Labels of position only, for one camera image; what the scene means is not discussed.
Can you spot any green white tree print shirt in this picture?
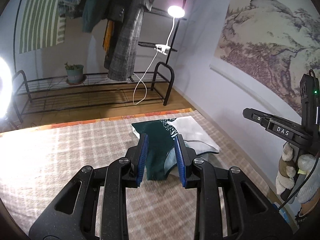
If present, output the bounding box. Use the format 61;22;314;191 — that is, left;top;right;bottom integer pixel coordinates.
131;116;220;181

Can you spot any black metal clothes rack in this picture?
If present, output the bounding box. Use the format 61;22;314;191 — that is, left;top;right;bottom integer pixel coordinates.
11;0;198;124

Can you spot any right gloved hand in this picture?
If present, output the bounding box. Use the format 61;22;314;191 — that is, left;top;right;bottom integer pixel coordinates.
276;142;319;218

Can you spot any beige plaid bed cover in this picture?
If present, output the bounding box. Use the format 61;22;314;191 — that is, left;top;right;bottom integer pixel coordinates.
1;109;270;239

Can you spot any green potted plant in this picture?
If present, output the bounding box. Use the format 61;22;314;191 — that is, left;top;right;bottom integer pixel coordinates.
65;62;84;85

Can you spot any white clip lamp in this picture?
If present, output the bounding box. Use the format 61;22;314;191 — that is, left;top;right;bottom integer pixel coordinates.
154;4;186;56

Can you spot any dark green jacket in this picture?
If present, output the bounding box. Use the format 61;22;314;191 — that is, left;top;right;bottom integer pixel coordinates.
82;0;110;33

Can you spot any grey plaid long coat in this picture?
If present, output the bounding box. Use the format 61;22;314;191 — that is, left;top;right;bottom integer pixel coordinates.
104;0;155;81

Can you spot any white lamp cable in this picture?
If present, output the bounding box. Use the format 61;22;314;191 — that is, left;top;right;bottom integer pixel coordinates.
132;51;161;106

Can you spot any landscape painting wall scroll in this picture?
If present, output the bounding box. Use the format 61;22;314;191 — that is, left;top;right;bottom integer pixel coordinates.
214;0;319;114

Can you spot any white ring light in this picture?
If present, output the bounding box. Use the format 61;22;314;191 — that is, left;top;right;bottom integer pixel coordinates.
0;57;12;119

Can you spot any green striped wall cloth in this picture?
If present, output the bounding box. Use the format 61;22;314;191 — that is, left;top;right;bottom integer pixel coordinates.
19;0;66;54

